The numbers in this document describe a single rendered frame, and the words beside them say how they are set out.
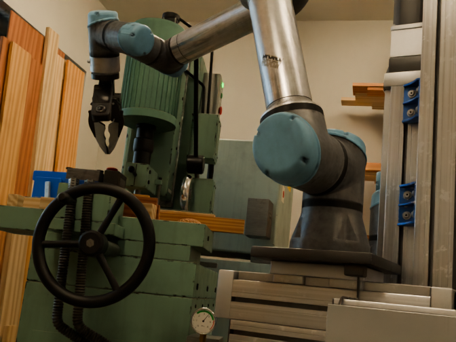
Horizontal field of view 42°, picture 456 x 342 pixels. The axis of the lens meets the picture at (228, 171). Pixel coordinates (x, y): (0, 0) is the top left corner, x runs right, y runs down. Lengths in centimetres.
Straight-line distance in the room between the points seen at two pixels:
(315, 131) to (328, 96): 320
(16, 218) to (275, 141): 88
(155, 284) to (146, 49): 59
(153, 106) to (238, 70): 267
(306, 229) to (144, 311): 60
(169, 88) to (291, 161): 85
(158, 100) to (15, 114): 170
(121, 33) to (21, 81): 202
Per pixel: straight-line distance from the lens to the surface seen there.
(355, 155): 114
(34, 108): 359
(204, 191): 189
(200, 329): 149
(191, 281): 155
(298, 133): 100
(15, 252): 314
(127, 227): 159
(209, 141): 195
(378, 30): 440
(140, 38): 144
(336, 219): 111
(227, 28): 142
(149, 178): 176
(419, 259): 125
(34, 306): 166
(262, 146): 103
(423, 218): 126
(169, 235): 157
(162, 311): 156
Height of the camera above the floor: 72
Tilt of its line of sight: 12 degrees up
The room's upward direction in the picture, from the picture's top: 6 degrees clockwise
